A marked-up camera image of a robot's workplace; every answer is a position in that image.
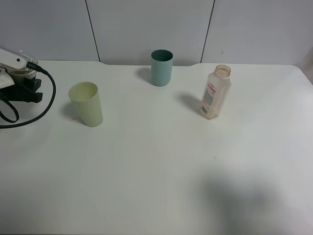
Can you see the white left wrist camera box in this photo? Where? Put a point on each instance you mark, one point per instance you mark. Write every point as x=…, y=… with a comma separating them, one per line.
x=15, y=60

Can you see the clear plastic drink bottle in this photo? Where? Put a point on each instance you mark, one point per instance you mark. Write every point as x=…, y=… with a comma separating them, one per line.
x=216, y=90

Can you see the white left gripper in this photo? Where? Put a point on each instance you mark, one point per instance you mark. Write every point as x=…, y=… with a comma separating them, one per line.
x=10, y=92

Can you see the clear cup with blue sleeve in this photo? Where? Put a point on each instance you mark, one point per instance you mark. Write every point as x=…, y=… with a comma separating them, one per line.
x=23, y=77

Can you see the teal plastic cup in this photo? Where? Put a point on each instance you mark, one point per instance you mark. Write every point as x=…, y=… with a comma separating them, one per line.
x=161, y=67

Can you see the light green plastic cup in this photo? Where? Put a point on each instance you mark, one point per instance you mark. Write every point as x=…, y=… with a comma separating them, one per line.
x=85, y=97

